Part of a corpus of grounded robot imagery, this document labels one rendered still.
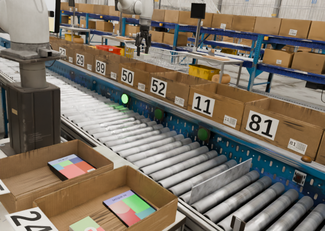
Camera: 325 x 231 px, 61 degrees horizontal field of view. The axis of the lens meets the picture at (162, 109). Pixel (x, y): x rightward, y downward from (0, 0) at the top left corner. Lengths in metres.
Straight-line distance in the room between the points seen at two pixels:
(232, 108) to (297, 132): 0.36
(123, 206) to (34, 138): 0.55
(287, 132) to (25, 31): 1.25
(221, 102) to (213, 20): 5.80
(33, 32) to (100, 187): 0.68
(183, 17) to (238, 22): 1.77
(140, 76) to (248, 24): 4.91
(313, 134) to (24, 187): 1.24
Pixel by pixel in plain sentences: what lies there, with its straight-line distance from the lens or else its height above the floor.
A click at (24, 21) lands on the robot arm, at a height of 1.36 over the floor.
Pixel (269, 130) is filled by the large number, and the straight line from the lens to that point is 1.49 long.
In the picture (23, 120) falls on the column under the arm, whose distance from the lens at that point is 1.33.
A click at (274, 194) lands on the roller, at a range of 1.38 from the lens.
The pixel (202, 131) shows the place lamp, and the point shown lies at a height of 0.83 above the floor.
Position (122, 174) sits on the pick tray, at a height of 0.81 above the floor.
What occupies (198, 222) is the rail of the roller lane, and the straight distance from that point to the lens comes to 1.10.
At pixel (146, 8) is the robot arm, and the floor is 1.49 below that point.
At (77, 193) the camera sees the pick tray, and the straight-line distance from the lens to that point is 1.06.
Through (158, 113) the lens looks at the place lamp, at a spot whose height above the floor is 0.82.
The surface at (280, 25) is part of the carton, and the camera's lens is 6.47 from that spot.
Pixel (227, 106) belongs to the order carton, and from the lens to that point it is 1.60.
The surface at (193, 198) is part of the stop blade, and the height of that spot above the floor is 0.75.
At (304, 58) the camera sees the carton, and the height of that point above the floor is 1.03.
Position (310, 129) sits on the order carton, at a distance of 1.42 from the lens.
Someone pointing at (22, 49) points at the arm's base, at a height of 1.25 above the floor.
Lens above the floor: 1.42
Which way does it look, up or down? 18 degrees down
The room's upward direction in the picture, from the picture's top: 7 degrees clockwise
